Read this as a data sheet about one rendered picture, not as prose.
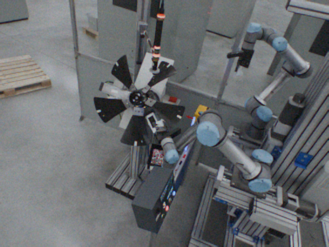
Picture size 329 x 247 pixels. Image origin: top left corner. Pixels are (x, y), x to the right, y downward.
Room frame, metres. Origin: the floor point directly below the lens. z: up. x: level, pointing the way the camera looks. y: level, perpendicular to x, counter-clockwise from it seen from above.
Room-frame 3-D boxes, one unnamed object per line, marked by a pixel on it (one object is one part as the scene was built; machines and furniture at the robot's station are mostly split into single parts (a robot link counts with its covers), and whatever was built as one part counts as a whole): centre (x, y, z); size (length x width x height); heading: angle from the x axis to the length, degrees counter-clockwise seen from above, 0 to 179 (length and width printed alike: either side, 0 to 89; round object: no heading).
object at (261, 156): (1.01, -0.60, 1.20); 0.13 x 0.12 x 0.14; 169
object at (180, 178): (1.26, -0.18, 0.45); 0.82 x 0.02 x 0.66; 164
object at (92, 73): (2.14, -0.07, 0.50); 2.59 x 0.03 x 0.91; 74
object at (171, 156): (0.98, -0.07, 1.18); 0.11 x 0.08 x 0.09; 21
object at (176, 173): (1.26, -0.18, 0.82); 0.90 x 0.04 x 0.08; 164
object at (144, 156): (1.81, 0.17, 0.58); 0.09 x 0.05 x 1.15; 74
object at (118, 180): (1.69, 0.21, 0.04); 0.62 x 0.45 x 0.08; 164
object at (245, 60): (1.55, -0.45, 1.62); 0.09 x 0.08 x 0.12; 74
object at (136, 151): (1.59, 0.23, 0.46); 0.09 x 0.05 x 0.91; 74
